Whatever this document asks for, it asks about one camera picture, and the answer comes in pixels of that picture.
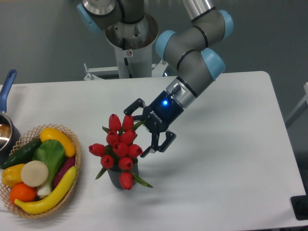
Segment purple eggplant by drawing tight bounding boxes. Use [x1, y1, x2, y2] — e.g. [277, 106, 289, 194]
[52, 157, 75, 189]

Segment yellow bell pepper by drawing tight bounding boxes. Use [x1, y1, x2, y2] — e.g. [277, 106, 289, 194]
[1, 164, 25, 187]

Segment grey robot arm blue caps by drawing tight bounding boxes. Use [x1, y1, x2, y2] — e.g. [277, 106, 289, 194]
[77, 0, 234, 154]

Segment blue handled saucepan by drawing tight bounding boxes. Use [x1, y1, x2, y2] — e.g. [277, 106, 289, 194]
[0, 69, 20, 164]

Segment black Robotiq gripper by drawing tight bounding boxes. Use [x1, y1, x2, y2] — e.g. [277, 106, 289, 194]
[124, 91, 184, 158]

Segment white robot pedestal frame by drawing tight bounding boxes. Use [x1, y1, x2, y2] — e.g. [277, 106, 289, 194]
[84, 43, 168, 81]

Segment yellow squash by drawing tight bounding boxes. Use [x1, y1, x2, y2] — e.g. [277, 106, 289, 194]
[39, 127, 76, 157]

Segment black device at table edge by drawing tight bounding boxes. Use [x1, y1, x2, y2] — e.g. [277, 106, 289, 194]
[290, 195, 308, 220]

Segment red tulip bouquet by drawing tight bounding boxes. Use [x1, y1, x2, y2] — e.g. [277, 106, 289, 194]
[89, 114, 153, 190]

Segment beige round disc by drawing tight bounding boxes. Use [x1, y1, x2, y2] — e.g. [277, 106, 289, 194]
[21, 160, 49, 187]

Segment dark grey ribbed vase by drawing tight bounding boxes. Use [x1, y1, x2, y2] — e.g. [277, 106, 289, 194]
[107, 163, 139, 190]

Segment orange fruit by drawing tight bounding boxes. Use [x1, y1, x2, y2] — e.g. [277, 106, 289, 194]
[10, 183, 37, 205]

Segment dark green cucumber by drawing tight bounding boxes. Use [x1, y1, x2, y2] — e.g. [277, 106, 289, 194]
[0, 138, 42, 169]

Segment yellow banana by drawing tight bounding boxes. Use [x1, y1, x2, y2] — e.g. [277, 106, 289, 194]
[14, 166, 77, 215]

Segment green bok choy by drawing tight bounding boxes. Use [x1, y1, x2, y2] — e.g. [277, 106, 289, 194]
[32, 140, 65, 198]

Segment woven wicker basket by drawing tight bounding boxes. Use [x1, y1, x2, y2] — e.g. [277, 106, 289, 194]
[0, 124, 81, 219]

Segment white frame at right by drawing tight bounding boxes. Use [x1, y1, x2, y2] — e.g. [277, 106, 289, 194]
[284, 82, 308, 129]

